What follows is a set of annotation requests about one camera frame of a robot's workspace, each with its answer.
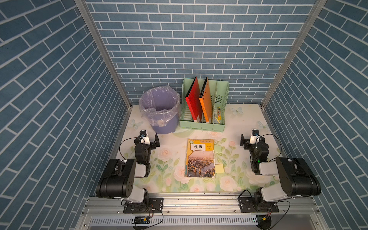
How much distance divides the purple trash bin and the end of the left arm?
100 mm

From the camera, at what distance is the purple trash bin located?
2.70ft

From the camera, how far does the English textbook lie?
→ 86cm

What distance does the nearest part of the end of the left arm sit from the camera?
0.71 meters

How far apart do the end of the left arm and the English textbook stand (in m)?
0.22
